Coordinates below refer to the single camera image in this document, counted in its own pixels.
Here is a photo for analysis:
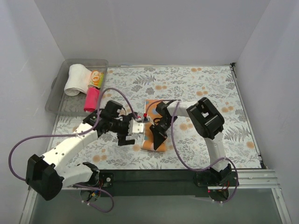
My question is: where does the orange patterned rolled towel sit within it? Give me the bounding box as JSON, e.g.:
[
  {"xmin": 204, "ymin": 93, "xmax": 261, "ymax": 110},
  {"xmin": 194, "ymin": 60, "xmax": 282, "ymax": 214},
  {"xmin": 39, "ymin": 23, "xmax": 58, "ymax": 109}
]
[{"xmin": 88, "ymin": 70, "xmax": 104, "ymax": 89}]

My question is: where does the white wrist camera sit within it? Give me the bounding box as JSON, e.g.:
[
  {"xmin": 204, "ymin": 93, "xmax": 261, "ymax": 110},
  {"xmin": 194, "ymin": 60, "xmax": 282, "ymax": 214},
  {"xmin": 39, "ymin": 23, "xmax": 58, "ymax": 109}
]
[
  {"xmin": 129, "ymin": 119, "xmax": 144, "ymax": 134},
  {"xmin": 142, "ymin": 113, "xmax": 155, "ymax": 125}
]

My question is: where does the orange blue patterned towel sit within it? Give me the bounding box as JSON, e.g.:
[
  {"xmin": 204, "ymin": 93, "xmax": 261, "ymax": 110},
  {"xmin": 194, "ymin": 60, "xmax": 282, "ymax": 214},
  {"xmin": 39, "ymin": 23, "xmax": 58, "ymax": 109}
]
[{"xmin": 141, "ymin": 102, "xmax": 167, "ymax": 153}]

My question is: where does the red microfiber towel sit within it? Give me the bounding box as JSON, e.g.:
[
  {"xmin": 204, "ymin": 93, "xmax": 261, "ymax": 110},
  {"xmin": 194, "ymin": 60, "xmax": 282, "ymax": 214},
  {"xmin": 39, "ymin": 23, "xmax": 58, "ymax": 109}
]
[{"xmin": 84, "ymin": 87, "xmax": 100, "ymax": 112}]

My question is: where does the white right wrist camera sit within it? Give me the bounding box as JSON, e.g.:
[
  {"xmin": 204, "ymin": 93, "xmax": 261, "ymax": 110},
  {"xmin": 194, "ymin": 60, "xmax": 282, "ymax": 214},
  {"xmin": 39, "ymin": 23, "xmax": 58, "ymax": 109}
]
[{"xmin": 142, "ymin": 113, "xmax": 155, "ymax": 125}]

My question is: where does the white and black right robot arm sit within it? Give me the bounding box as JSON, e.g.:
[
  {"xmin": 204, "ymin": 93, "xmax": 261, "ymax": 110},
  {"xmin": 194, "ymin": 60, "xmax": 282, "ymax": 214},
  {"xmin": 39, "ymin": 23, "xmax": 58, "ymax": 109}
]
[{"xmin": 149, "ymin": 97, "xmax": 232, "ymax": 186}]

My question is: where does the white rolled towel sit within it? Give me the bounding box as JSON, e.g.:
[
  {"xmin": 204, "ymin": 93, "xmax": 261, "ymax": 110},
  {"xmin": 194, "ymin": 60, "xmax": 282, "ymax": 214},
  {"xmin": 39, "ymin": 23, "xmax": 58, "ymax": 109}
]
[{"xmin": 64, "ymin": 64, "xmax": 92, "ymax": 96}]

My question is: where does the aluminium frame rail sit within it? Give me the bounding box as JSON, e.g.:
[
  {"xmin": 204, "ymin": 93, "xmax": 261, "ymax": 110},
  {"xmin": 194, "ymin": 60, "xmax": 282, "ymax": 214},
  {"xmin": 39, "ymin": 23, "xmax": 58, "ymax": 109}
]
[{"xmin": 28, "ymin": 169, "xmax": 281, "ymax": 190}]

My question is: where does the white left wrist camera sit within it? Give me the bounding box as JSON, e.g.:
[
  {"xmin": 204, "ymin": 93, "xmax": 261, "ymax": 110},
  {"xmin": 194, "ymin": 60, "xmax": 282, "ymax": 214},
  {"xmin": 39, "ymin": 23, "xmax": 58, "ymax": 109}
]
[{"xmin": 129, "ymin": 119, "xmax": 144, "ymax": 134}]

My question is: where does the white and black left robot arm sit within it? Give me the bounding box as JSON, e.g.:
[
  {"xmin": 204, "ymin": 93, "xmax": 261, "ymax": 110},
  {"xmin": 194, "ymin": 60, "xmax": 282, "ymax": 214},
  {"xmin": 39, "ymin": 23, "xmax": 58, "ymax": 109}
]
[{"xmin": 25, "ymin": 100, "xmax": 144, "ymax": 201}]

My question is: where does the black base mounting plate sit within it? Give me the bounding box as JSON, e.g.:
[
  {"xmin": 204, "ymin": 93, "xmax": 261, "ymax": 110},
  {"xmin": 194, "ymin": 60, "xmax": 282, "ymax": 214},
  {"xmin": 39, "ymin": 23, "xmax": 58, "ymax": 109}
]
[{"xmin": 72, "ymin": 169, "xmax": 239, "ymax": 198}]

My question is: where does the clear grey plastic tray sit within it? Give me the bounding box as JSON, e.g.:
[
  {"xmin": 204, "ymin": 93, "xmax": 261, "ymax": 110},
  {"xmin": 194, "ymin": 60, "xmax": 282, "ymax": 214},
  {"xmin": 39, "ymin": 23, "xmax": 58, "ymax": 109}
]
[{"xmin": 45, "ymin": 58, "xmax": 108, "ymax": 117}]

